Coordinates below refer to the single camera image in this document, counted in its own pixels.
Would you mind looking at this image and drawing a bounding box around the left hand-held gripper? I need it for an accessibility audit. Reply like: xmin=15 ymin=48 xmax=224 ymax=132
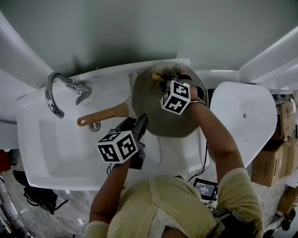
xmin=97 ymin=112 xmax=149 ymax=170

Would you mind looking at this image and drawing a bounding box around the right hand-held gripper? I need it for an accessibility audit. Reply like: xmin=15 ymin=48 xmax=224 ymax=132
xmin=160 ymin=70 xmax=207 ymax=116

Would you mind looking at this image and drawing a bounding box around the yellow sponge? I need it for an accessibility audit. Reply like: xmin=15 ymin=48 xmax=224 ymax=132
xmin=150 ymin=71 xmax=166 ymax=82

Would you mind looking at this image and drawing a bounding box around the beige frying pan wooden handle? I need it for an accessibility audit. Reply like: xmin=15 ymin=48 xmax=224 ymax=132
xmin=76 ymin=62 xmax=209 ymax=138

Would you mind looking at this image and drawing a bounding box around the person's left forearm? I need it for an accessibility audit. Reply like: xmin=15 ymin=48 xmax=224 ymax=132
xmin=89 ymin=160 xmax=131 ymax=224

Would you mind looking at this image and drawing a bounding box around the person's right forearm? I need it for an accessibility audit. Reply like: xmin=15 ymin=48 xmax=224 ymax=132
xmin=190 ymin=101 xmax=245 ymax=186

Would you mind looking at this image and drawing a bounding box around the chrome faucet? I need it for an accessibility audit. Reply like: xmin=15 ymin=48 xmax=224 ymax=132
xmin=45 ymin=72 xmax=93 ymax=119

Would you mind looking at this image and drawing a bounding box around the white ceramic sink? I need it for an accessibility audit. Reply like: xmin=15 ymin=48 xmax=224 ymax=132
xmin=16 ymin=58 xmax=210 ymax=191

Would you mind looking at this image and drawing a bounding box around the pale yellow knit cardigan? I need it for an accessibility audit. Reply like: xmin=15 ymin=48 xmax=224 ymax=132
xmin=83 ymin=167 xmax=265 ymax=238

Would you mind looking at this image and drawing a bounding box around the white freestanding bathtub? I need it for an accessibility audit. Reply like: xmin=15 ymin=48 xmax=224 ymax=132
xmin=209 ymin=81 xmax=278 ymax=168

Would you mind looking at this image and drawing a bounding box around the black device with screen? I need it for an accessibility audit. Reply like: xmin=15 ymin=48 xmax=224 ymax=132
xmin=192 ymin=178 xmax=219 ymax=202

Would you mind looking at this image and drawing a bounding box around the white lace undershirt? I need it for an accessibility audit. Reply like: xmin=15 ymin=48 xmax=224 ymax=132
xmin=156 ymin=207 xmax=186 ymax=233

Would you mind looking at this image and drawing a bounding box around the tan cardboard box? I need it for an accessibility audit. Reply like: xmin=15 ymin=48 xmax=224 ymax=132
xmin=272 ymin=102 xmax=298 ymax=141

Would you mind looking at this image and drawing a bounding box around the large printed cardboard box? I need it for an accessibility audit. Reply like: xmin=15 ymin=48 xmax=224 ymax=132
xmin=251 ymin=141 xmax=298 ymax=186

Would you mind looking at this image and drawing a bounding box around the red box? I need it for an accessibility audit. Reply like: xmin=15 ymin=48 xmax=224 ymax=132
xmin=0 ymin=150 xmax=11 ymax=172

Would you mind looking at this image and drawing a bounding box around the small brown cardboard box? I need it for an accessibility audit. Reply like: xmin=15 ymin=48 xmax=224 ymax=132
xmin=277 ymin=185 xmax=298 ymax=216

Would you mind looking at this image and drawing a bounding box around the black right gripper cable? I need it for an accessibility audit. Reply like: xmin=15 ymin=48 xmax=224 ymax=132
xmin=187 ymin=139 xmax=210 ymax=182

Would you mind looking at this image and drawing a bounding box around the black bag with straps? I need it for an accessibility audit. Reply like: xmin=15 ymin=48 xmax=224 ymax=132
xmin=13 ymin=171 xmax=68 ymax=214

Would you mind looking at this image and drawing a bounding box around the grey strap with black buckle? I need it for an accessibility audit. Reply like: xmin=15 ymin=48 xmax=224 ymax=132
xmin=213 ymin=209 xmax=236 ymax=233

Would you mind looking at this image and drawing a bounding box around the grey flexible hose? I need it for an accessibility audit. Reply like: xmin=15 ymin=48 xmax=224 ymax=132
xmin=0 ymin=178 xmax=31 ymax=238

